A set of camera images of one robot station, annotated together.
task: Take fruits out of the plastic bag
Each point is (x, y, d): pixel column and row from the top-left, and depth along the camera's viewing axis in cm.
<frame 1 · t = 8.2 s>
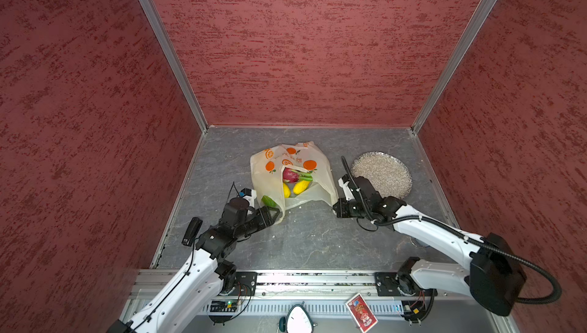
left hand: (274, 219, 79), fingers open
right hand: (333, 211, 82), fingers closed
fruit print plastic bag: (267, 166, 98), point 9 cm above the table
pink dragon fruit: (290, 176, 94), point 9 cm above the table
yellow mango: (286, 190, 93), point 6 cm above the table
green mango: (268, 202, 91), point 4 cm above the table

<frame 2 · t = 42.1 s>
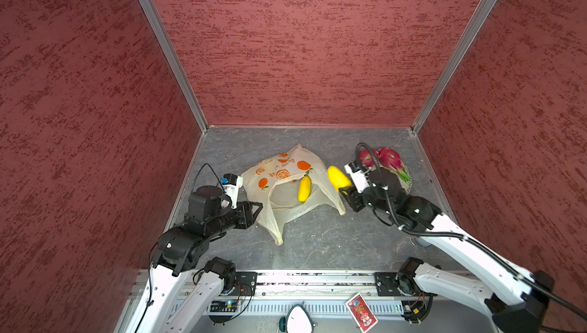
left hand: (256, 212, 67), fingers open
right hand: (342, 193, 74), fingers open
fruit print plastic bag: (276, 180, 82), point 18 cm above the table
pink dragon fruit: (366, 157, 101), point 9 cm above the table
yellow mango: (337, 178, 74), point 25 cm above the table
pink dragon fruit 2: (390, 159, 102), point 7 cm above the table
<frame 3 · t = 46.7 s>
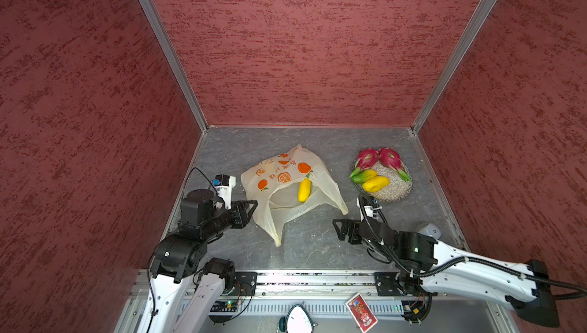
left hand: (252, 209, 67), fingers open
right hand: (342, 229, 75), fingers open
yellow mango: (375, 184, 96), point 5 cm above the table
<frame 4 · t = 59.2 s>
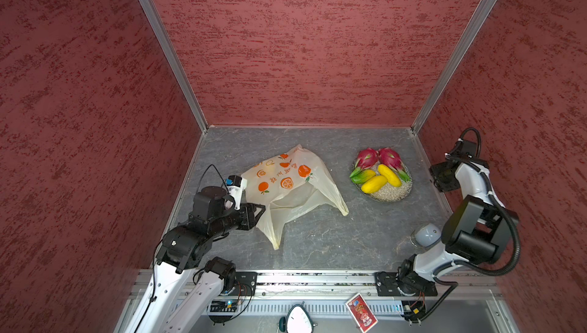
left hand: (259, 214, 68), fingers open
right hand: (431, 177, 87), fingers open
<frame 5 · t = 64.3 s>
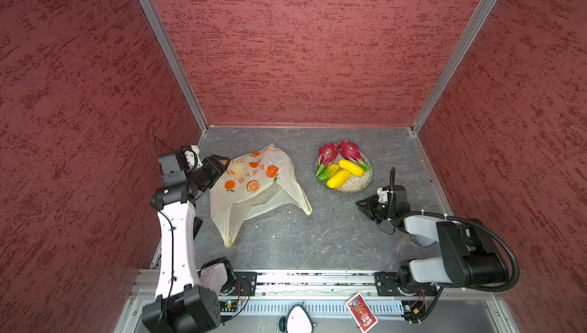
left hand: (226, 168, 75), fingers open
right hand: (356, 207, 91), fingers open
fruit print plastic bag: (251, 184, 89), point 11 cm above the table
pink dragon fruit: (327, 154, 102), point 8 cm above the table
yellow mango: (338, 179, 98), point 5 cm above the table
pink dragon fruit 2: (351, 150, 104), point 8 cm above the table
green mango: (328, 172, 99), point 6 cm above the table

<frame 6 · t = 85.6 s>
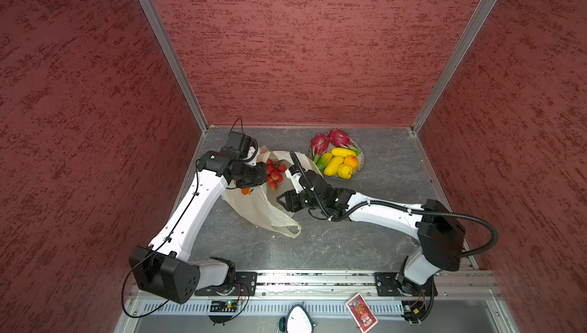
left hand: (264, 184, 75), fingers closed
right hand: (283, 202, 79), fingers open
fruit print plastic bag: (260, 204, 76), point 18 cm above the table
pink dragon fruit: (319, 143, 105), point 9 cm above the table
yellow mango: (332, 167, 100), point 6 cm above the table
pink dragon fruit 2: (341, 138, 109), point 8 cm above the table
green mango: (323, 160, 103), point 6 cm above the table
red lychee bunch: (274, 169, 99), point 6 cm above the table
orange yellow fruit: (351, 160, 102), point 6 cm above the table
small yellow lemon: (345, 171, 99), point 6 cm above the table

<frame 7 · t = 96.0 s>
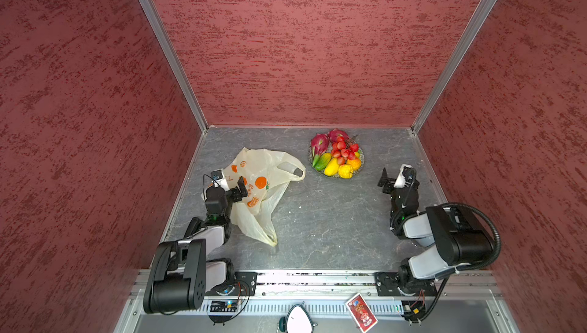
left hand: (231, 183, 90), fingers open
right hand: (395, 173, 91), fingers open
fruit print plastic bag: (266, 174, 99), point 5 cm above the table
red lychee bunch: (343, 150, 99), point 12 cm above the table
the other named things where they were.

